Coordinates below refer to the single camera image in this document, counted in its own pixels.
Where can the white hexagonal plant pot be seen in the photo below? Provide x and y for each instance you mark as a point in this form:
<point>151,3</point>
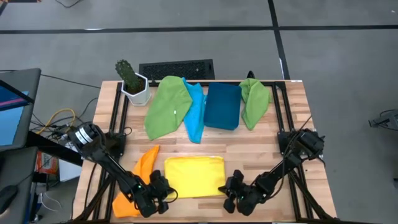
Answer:
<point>136,99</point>

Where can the gray stand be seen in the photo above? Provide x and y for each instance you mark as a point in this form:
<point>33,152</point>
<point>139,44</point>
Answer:
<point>385,121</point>

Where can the green cactus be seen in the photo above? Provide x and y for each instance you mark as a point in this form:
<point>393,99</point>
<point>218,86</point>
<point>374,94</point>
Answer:
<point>128,74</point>

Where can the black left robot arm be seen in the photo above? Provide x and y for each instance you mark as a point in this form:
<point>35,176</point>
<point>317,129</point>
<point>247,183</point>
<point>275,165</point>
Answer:
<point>105,158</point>

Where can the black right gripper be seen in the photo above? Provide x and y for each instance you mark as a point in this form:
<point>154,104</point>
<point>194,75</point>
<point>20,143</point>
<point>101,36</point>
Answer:
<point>247,199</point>

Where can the black aluminium table frame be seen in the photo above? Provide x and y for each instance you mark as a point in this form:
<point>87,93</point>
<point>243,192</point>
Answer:
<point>303,193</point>

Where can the light blue microfiber towel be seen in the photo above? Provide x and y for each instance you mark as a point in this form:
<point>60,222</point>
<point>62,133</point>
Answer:
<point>195,121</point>

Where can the large green microfiber towel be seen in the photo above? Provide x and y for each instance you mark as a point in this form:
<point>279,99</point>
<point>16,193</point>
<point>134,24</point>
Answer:
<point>168,105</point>

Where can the white box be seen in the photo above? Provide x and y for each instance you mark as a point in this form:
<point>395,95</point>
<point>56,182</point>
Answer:
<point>70,172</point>

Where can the orange cardboard box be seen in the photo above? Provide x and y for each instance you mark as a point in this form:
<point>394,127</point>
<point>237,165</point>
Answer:
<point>46,165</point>

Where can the black metal beam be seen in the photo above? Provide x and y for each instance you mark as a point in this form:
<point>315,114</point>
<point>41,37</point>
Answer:
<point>56,153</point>

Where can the orange microfiber towel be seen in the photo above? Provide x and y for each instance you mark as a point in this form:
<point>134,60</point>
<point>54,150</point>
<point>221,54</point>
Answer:
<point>146,161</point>

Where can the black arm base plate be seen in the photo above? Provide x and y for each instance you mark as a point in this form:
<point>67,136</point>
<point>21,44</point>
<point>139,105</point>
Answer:
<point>284,140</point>
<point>118,143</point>

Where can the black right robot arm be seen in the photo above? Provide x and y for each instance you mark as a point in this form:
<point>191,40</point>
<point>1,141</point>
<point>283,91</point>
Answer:
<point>289,161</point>

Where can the small green microfiber towel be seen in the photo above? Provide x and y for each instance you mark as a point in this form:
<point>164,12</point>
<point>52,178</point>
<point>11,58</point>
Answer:
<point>256,101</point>

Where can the computer monitor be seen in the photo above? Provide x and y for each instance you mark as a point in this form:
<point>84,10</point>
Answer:
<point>15,124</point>

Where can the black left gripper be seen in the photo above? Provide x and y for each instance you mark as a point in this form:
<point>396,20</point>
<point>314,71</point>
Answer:
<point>149,199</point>

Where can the yellow microfiber towel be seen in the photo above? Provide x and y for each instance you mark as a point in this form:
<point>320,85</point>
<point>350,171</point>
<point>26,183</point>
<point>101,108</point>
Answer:
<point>196,175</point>

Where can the teal plastic bin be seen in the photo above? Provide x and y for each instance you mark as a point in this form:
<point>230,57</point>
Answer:
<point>222,105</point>

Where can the gray side desk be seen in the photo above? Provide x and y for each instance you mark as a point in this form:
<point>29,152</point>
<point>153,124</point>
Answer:
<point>17,168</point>

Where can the black computer mouse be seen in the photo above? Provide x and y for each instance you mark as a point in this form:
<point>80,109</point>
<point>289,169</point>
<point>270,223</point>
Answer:
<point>7,197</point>

